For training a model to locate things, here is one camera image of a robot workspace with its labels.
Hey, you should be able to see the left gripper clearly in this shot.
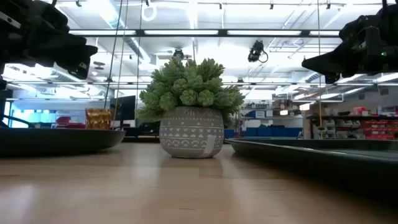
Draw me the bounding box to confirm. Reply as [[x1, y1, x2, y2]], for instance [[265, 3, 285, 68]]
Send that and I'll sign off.
[[0, 0, 99, 80]]

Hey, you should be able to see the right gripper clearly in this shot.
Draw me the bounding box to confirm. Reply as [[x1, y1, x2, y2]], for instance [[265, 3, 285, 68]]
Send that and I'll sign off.
[[301, 0, 398, 85]]

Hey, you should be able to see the gold crinkled packet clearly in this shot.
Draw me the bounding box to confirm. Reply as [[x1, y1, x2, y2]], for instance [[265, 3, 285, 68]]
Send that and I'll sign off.
[[85, 108, 113, 131]]

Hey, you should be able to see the black rectangular tray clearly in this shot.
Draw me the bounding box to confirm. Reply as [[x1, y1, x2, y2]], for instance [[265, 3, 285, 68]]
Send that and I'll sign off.
[[224, 138, 398, 200]]

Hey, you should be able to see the green succulent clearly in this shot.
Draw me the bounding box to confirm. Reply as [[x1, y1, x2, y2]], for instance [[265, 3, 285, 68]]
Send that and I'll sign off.
[[136, 57, 246, 159]]

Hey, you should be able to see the black monitor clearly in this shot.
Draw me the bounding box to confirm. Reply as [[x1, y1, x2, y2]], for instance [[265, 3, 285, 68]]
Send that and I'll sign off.
[[109, 95, 137, 129]]

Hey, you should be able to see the shelf with red bins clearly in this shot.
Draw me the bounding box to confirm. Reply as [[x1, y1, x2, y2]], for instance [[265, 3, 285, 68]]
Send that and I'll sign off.
[[305, 105, 398, 141]]

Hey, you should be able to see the row of blue bins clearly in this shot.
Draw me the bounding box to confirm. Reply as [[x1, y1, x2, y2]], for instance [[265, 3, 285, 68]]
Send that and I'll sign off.
[[223, 124, 304, 139]]

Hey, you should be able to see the black overhead beam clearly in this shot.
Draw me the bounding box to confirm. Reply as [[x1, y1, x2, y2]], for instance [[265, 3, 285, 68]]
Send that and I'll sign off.
[[69, 28, 341, 39]]

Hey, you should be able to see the yellow hanging cable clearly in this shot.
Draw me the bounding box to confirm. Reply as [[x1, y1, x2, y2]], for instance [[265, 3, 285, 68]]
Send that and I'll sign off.
[[316, 0, 323, 138]]

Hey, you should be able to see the black overhead camera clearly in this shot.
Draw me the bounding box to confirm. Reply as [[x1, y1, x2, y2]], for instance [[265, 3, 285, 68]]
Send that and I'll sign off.
[[247, 39, 269, 64]]

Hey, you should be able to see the white cable ring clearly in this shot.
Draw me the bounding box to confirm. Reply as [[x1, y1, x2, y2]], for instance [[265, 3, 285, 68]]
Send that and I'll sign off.
[[141, 2, 157, 22]]

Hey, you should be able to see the black cable loop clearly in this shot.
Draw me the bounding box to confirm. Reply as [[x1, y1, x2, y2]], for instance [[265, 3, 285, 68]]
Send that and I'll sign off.
[[0, 114, 35, 129]]

